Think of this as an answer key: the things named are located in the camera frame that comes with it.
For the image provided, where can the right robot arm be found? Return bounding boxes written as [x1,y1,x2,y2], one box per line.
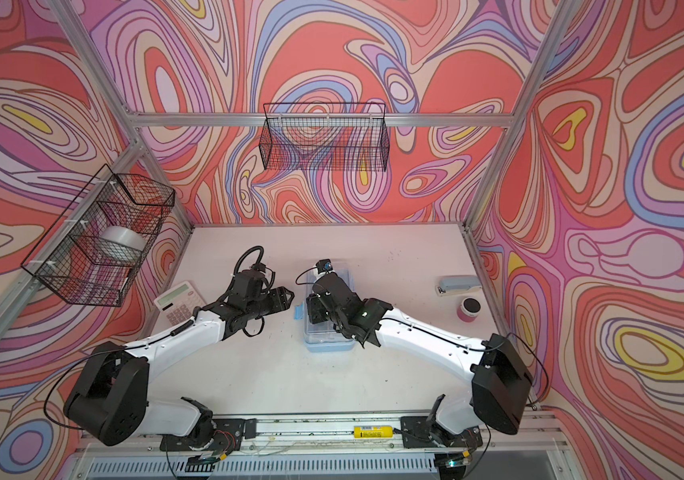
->
[304,259,533,448]

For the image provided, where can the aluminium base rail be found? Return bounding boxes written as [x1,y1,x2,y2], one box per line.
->
[76,410,565,452]

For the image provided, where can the white pink calculator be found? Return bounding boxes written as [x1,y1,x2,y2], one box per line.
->
[154,281,205,325]

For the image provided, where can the pink tape roll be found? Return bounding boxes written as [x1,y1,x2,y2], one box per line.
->
[457,296,482,323]

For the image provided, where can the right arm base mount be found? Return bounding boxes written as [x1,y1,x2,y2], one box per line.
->
[398,415,484,451]

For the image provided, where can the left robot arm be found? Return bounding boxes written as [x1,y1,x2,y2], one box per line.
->
[64,263,295,450]

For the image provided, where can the blue plastic tool box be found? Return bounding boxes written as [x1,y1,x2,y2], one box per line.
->
[294,267,354,353]

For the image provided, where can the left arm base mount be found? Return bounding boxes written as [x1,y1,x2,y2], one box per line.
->
[160,418,257,453]

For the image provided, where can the silver duct tape roll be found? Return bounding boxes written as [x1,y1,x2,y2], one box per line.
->
[98,225,147,265]

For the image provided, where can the black wire basket left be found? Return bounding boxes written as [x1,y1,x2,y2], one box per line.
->
[21,165,176,307]

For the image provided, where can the black wire basket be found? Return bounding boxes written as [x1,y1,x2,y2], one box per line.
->
[259,101,390,173]
[21,165,176,307]

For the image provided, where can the grey stapler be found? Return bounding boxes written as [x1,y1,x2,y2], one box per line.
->
[436,275,482,296]

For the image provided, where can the black wire basket back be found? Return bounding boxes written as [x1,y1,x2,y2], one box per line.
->
[259,101,390,173]

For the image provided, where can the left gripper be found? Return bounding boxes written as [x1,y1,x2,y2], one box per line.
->
[244,285,296,322]

